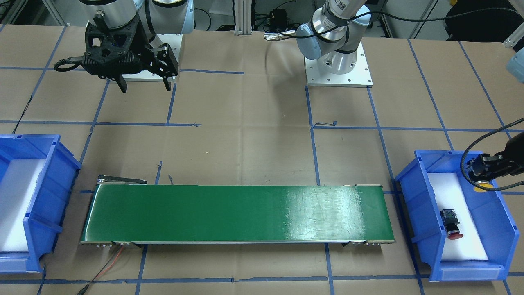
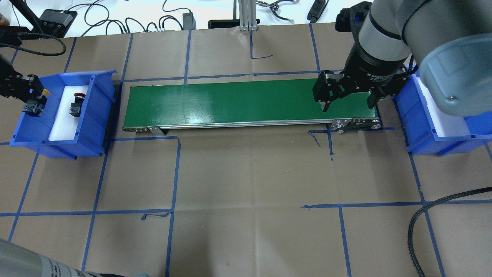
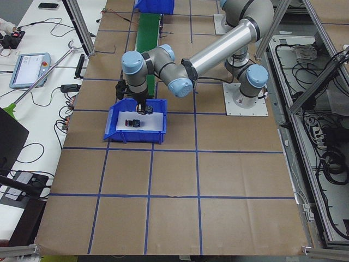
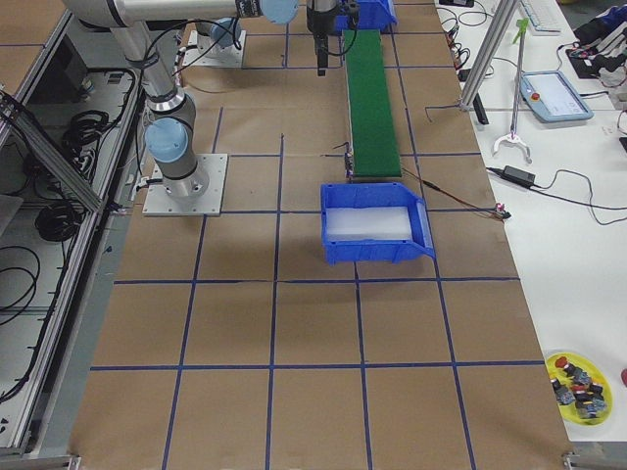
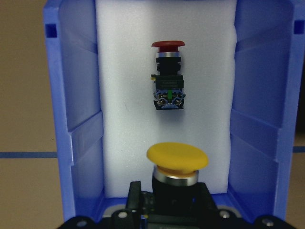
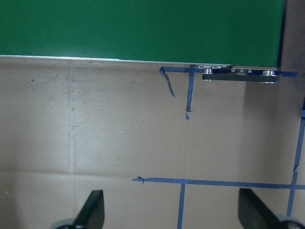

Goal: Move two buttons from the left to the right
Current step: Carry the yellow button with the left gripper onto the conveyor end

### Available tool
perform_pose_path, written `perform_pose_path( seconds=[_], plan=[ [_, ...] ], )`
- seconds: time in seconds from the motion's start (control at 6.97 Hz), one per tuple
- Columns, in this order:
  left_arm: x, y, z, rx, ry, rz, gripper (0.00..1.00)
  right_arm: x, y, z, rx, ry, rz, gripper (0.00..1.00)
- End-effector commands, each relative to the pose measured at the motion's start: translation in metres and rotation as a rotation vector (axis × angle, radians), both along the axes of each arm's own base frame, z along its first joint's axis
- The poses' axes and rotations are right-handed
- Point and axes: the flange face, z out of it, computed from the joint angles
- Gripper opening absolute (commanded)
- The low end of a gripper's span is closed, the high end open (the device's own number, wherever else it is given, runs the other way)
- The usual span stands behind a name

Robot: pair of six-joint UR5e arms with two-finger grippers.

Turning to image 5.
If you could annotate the yellow mushroom push button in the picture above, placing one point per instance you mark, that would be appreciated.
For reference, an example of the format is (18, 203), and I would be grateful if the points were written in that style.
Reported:
(175, 175)

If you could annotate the left blue plastic bin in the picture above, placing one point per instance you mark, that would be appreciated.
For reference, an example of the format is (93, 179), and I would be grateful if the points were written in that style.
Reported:
(268, 66)

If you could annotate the white foam pad left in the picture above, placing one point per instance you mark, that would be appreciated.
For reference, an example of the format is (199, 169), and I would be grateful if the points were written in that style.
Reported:
(136, 115)

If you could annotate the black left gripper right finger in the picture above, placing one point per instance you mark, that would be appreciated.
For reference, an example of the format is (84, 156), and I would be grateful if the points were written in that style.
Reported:
(206, 213)

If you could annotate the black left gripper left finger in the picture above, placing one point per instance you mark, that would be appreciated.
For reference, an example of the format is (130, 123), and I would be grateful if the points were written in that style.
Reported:
(130, 216)

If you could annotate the red mushroom push button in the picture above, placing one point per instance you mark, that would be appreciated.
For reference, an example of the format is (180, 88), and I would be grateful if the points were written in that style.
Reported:
(168, 83)

